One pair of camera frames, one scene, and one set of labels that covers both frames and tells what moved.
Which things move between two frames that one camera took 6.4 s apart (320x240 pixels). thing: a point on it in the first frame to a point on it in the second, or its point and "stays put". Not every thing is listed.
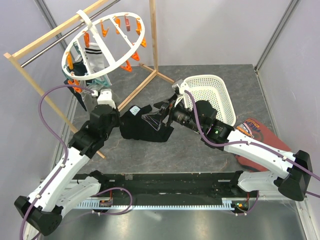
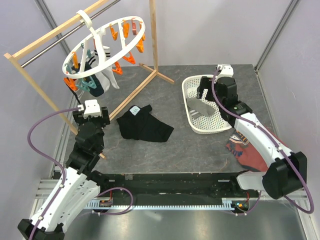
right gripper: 166,108 to 205,83
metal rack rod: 56,42 stays put
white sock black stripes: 94,57 to 108,70
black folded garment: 132,127 stays put
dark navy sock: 78,68 to 98,91
